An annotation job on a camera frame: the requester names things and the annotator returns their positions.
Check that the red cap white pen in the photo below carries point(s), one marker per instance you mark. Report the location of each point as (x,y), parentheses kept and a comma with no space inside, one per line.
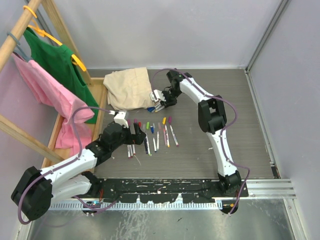
(134,149)

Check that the beige folded cloth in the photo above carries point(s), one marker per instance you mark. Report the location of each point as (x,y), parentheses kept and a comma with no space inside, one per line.
(128,89)

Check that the lilac pen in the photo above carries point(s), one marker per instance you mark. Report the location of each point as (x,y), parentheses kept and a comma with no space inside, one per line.
(165,137)

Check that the wooden clothes rack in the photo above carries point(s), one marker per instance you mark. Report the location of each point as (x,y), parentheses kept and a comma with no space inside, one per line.
(51,153)

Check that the grey cable duct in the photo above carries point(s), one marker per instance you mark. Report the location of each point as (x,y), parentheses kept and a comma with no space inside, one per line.
(74,205)

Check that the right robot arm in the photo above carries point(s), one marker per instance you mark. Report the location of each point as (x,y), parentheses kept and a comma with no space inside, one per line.
(212,120)

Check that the green shirt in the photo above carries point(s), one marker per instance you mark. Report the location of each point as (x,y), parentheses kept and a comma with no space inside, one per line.
(56,60)

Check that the yellow pen cap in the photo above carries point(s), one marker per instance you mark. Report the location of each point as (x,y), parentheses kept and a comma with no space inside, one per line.
(164,120)

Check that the grey hanger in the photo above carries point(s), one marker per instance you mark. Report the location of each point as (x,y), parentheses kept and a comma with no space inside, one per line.
(18,48)

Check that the grey end white marker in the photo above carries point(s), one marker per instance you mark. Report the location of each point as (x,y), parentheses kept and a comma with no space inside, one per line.
(157,141)

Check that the yellow hanger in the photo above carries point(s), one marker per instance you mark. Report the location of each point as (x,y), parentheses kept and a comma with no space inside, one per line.
(75,60)

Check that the green cap rainbow pen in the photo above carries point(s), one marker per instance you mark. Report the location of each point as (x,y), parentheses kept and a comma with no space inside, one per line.
(148,145)

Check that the pink shirt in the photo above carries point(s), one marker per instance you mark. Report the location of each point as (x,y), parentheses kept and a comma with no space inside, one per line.
(47,90)

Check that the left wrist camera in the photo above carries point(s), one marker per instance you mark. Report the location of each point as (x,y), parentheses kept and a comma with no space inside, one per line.
(120,117)

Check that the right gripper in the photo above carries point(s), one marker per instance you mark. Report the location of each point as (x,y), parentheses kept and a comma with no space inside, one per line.
(168,103)

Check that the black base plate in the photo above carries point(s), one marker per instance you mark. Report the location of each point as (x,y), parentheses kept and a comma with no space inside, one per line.
(157,191)

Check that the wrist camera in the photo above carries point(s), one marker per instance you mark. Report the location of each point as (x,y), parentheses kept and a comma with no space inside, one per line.
(157,96)
(120,117)

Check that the blue end white marker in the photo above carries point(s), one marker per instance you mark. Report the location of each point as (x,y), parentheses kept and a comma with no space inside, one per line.
(154,144)

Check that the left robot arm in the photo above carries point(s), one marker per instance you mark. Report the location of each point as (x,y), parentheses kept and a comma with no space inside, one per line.
(37,189)

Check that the yellow end rainbow pen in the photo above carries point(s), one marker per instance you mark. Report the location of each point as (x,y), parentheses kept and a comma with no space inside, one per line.
(167,135)

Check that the grey cap white marker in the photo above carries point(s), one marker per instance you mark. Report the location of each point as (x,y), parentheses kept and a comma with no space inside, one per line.
(160,109)

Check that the dark purple clear pen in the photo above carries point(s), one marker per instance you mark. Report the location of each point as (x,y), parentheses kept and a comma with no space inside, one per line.
(145,145)

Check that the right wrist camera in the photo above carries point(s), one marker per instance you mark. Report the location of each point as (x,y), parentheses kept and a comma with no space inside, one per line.
(157,96)

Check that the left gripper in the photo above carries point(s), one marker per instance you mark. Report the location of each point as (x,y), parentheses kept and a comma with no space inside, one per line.
(133,138)

